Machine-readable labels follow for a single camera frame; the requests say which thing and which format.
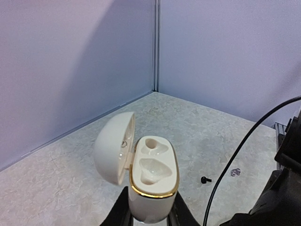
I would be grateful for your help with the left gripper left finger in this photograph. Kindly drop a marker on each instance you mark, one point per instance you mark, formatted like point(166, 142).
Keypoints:
point(120, 214)

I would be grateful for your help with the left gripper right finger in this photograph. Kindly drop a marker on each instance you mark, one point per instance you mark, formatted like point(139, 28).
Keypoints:
point(180, 214)

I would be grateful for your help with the white earbud charging case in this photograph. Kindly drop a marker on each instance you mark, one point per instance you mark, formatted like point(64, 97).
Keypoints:
point(151, 163)

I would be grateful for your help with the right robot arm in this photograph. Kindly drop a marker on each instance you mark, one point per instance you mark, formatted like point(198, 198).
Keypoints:
point(280, 202)

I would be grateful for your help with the black earbud right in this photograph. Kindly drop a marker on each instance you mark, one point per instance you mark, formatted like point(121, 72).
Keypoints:
point(204, 180)

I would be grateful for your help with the silver earbud pair right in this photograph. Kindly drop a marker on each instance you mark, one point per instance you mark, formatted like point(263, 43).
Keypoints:
point(235, 172)

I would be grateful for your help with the aluminium front rail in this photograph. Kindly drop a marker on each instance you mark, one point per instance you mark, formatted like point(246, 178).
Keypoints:
point(280, 133)

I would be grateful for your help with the right aluminium frame post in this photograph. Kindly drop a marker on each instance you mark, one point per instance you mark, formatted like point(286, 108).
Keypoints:
point(156, 45)

